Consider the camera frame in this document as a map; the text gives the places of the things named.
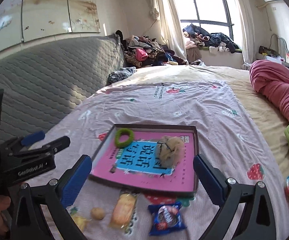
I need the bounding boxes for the wall painting panels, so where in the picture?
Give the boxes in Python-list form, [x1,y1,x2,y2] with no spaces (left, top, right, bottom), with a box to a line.
[0,0,100,51]

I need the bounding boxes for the cream curtain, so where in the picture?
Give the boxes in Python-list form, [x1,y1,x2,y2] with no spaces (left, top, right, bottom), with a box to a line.
[148,0,187,59]

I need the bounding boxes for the pink rolled blanket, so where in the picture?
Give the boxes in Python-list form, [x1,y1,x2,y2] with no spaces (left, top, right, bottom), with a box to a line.
[250,60,289,122]

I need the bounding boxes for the small orange bread packet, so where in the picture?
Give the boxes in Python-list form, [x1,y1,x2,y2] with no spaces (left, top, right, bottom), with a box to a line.
[109,190,138,229]

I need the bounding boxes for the grey quilted headboard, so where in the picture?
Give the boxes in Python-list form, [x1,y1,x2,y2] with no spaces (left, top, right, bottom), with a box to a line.
[0,34,125,142]

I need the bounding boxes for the green crochet ring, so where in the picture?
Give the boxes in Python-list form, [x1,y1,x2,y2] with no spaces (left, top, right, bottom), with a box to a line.
[114,127,135,149]

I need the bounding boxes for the clothes pile by headboard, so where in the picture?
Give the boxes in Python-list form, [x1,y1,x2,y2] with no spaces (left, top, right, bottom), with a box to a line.
[115,30,188,68]

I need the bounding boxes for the walnut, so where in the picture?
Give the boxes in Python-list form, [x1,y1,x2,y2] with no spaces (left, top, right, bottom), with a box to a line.
[90,207,105,220]

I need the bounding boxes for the dark knitted cloth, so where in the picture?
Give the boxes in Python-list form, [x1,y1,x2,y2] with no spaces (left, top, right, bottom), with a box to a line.
[107,67,137,85]

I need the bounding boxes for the blue oreo cookie packet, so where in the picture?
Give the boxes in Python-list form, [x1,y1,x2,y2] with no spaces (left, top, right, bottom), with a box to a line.
[148,202,187,236]

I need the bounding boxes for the clothes pile on windowsill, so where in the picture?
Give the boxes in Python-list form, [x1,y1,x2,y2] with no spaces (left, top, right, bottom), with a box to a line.
[182,24,242,53]

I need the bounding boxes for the pink patterned bed sheet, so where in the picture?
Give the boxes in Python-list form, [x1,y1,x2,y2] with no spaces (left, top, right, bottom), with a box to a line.
[24,81,289,240]

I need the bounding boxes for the beige mesh drawstring pouch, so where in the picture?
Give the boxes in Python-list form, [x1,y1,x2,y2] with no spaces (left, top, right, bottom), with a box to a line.
[155,135,185,168]

